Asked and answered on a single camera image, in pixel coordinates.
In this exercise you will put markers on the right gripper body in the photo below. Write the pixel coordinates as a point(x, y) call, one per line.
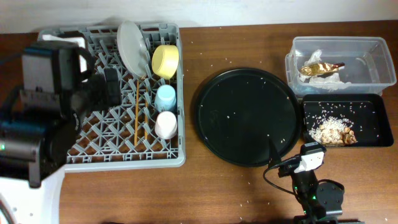
point(288, 168)

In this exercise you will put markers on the food scraps and rice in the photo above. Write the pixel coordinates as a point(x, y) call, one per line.
point(332, 133)

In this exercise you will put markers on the white paper napkin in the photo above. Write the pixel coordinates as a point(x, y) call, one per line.
point(332, 78)

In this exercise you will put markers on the gold brown snack wrapper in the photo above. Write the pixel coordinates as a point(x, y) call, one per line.
point(320, 68)

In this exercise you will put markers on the pink white plastic cup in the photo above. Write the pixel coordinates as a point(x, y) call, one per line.
point(166, 125)

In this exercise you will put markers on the light blue plastic cup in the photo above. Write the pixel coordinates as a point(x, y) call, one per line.
point(165, 99)

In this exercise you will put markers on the yellow plastic bowl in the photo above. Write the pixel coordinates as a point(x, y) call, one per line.
point(165, 61)

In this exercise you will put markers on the wooden chopstick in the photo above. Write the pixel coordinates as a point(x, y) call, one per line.
point(136, 114)
point(145, 115)

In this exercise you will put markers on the grey round plate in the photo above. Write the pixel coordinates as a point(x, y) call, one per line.
point(132, 48)

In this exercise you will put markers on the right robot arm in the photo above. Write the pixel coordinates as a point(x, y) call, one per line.
point(321, 200)

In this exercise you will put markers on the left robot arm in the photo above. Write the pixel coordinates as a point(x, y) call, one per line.
point(40, 122)

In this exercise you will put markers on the clear plastic waste bin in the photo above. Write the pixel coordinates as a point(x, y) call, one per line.
point(368, 64)

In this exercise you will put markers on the grey plastic dishwasher rack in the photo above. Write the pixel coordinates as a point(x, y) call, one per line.
point(106, 141)

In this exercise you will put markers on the black rectangular food tray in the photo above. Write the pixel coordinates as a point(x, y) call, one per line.
point(386, 133)

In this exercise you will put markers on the round black serving tray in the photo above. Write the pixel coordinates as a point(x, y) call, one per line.
point(241, 114)

